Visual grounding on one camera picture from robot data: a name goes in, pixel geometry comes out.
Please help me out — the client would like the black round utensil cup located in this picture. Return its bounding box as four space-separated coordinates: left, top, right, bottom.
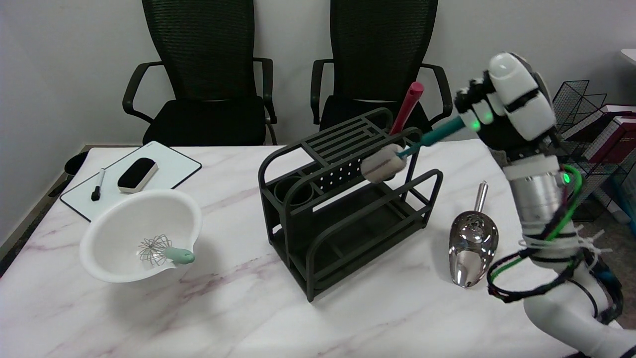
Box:
273 175 314 207

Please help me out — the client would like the shiny metal scoop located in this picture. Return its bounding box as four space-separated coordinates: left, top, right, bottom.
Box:
448 181 499 289

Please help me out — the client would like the mint handled wire whisk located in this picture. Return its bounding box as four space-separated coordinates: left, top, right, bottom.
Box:
138 235 196 267

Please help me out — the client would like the red handled bottle brush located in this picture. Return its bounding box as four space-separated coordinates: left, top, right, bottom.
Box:
389 82 424 136

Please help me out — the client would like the black white board eraser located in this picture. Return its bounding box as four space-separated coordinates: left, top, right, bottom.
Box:
117 158 159 194

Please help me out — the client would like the small white whiteboard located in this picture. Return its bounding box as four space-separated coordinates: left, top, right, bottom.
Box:
60 141 202 222

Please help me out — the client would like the black mesh office chair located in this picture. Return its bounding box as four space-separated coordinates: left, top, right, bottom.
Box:
311 0 453 137
122 0 279 146

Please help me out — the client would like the white plastic mixing bowl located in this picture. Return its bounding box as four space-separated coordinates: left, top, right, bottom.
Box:
79 189 203 284

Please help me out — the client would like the green black cable bundle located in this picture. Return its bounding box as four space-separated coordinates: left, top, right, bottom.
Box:
487 164 624 324

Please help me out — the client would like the dark red book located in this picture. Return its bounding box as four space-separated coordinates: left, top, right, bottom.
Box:
586 110 636 165

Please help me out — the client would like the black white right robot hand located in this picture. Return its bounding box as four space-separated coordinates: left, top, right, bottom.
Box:
455 52 564 162

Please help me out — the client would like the black wire mesh rack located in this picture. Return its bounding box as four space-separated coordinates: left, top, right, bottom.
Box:
547 80 636 223

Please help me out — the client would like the white book stack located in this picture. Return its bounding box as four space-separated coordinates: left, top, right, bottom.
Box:
566 164 612 209

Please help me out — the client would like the black two-tier dish rack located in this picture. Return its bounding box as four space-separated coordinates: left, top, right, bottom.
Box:
258 108 444 302

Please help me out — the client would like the black round floor object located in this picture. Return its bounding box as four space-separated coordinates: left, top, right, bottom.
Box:
64 151 90 176

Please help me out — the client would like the black whiteboard marker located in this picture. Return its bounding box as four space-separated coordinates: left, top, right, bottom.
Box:
91 168 106 202

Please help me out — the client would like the teal handled sponge bottle brush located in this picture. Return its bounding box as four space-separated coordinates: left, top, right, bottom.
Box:
360 117 470 183

